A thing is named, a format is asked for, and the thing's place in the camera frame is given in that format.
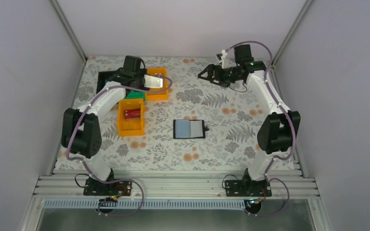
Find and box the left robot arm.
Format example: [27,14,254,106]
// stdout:
[61,55,148,184]

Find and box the red VIP card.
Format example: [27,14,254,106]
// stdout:
[123,108,141,120]

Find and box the near orange storage bin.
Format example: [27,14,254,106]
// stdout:
[117,99,145,137]

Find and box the green storage bin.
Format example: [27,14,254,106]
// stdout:
[125,90,145,102]

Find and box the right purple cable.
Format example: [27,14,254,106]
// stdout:
[225,40,297,179]

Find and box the floral table mat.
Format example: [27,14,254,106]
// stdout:
[54,56,296,172]

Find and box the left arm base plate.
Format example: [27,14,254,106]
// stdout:
[83,178,132,196]

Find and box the orange storage bin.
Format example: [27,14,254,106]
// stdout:
[145,67,170,102]
[117,99,145,137]

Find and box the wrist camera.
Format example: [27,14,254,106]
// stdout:
[216,50,228,69]
[144,75,164,89]

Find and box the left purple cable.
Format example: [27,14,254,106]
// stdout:
[65,76,173,192]

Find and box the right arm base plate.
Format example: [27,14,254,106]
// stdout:
[224,180,272,197]

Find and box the far orange storage bin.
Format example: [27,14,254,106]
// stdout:
[145,67,170,102]

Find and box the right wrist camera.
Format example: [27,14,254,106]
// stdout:
[216,50,228,69]

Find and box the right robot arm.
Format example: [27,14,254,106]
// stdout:
[198,40,301,185]

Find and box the aluminium rail frame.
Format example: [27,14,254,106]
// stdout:
[33,170,319,199]

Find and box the black storage bin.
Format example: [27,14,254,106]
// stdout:
[96,71,116,93]

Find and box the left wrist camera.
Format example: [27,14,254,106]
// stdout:
[144,75,164,89]

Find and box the purple cable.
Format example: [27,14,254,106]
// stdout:
[225,40,297,179]
[65,76,173,192]

